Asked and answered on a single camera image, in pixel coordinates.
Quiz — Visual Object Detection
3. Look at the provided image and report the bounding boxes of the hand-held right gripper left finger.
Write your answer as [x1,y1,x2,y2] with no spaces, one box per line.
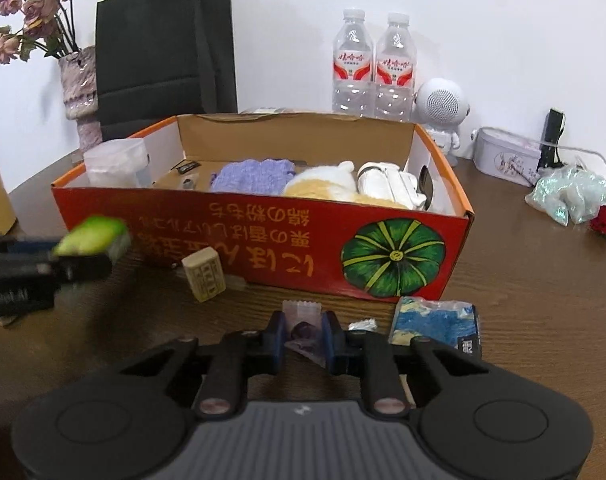
[117,311,288,418]

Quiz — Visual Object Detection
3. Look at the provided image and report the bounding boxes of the yellow white plush toy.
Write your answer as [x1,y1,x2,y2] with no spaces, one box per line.
[282,160,408,209]

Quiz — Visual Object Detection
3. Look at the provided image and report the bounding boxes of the red cardboard box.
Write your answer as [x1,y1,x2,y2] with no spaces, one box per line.
[50,112,476,303]

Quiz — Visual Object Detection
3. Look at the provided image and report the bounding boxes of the white cable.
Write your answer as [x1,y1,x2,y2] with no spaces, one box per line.
[540,145,606,186]

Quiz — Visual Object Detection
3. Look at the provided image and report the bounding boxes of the small clear zip bag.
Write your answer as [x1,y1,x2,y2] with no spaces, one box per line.
[282,298,334,366]

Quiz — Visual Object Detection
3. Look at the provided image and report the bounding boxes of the black charger device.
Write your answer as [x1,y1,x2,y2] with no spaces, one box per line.
[539,107,566,170]

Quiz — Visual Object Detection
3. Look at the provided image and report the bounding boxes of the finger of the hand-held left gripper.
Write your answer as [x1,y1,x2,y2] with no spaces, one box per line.
[45,234,132,286]
[0,234,66,261]

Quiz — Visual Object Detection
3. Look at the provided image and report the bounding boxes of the clear cotton swab container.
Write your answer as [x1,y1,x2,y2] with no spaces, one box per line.
[83,138,151,188]

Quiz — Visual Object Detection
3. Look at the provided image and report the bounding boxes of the dried pink roses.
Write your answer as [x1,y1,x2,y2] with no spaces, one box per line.
[0,0,86,65]

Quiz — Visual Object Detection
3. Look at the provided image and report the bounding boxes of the small green soft piece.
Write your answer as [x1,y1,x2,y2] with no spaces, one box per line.
[54,215,130,257]

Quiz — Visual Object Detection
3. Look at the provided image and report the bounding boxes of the white astronaut speaker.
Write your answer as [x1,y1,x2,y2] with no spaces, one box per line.
[413,77,471,166]

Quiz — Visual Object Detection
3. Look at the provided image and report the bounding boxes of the clear water bottle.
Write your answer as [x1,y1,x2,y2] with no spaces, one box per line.
[373,11,416,122]
[331,7,376,116]

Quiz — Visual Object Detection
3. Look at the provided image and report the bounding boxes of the purple linen pouch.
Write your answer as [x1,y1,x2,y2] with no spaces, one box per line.
[209,158,298,195]

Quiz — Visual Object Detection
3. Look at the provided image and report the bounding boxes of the blue snack packet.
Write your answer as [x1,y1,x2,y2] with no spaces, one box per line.
[389,296,484,358]

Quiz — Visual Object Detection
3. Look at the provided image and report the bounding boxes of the mottled purple vase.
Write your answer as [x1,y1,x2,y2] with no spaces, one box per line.
[58,45,104,156]

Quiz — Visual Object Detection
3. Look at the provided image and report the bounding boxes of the white printed tin box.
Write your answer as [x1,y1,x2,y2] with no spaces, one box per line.
[472,127,544,187]

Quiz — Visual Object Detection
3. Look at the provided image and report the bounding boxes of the beige printed block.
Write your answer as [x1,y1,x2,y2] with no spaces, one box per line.
[181,248,230,303]

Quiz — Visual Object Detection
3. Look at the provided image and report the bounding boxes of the crumpled clear plastic bag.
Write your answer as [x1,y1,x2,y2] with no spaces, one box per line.
[525,165,606,226]

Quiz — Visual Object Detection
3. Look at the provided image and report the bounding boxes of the black paper bag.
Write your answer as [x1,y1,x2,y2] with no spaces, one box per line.
[94,0,240,142]

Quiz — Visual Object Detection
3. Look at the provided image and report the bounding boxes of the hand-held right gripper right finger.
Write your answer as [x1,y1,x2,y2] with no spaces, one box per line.
[322,311,490,418]

